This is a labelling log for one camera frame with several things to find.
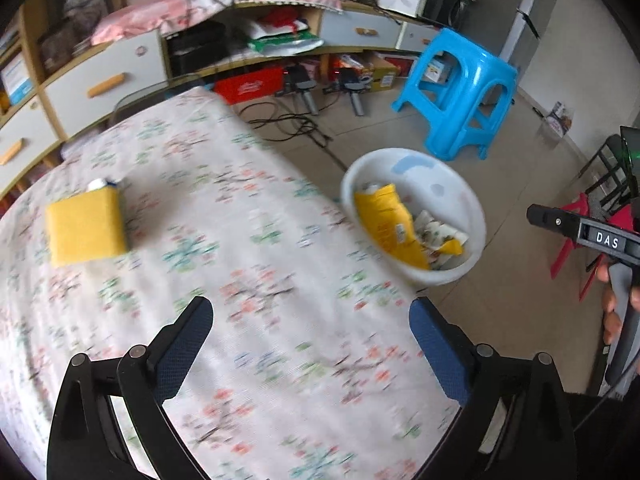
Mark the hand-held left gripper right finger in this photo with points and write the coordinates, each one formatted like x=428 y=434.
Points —
x=440 y=355

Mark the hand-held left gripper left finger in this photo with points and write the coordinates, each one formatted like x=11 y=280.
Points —
x=182 y=355

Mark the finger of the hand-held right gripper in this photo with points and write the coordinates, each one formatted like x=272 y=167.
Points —
x=552 y=217

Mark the white green printed packet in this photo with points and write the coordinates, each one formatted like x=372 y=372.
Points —
x=432 y=232

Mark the white plastic basin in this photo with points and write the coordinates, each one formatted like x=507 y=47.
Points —
x=430 y=175

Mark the yellow wrapper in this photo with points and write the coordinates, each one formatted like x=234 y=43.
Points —
x=385 y=220

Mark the person's right hand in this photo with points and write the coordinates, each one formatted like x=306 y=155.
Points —
x=609 y=302

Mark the red plastic chair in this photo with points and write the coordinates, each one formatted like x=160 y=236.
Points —
x=565 y=260

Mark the floral tablecloth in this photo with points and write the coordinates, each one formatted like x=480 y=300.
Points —
x=250 y=260

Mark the yellow sponge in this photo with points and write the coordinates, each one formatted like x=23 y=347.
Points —
x=85 y=227

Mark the blue plastic stool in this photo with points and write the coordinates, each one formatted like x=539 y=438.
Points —
x=460 y=65

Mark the person's dark clothing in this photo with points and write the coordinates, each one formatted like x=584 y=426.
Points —
x=610 y=440

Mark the brown cardboard box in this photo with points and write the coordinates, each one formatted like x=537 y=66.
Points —
x=390 y=72

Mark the grey refrigerator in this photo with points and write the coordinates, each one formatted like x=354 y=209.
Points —
x=500 y=5

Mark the black speaker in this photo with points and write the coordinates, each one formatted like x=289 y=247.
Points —
x=447 y=7

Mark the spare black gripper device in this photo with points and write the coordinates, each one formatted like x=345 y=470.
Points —
x=300 y=87
x=352 y=87

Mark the red box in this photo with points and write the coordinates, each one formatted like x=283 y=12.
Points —
x=250 y=85

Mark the white drawer cabinet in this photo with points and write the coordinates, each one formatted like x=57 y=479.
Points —
x=100 y=65

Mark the black appliance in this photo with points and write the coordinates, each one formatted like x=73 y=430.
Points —
x=195 y=47

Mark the pile of colourful bags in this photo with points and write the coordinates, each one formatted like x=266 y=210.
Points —
x=285 y=32

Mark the pink floral cloth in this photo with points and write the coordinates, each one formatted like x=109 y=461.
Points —
x=165 y=12

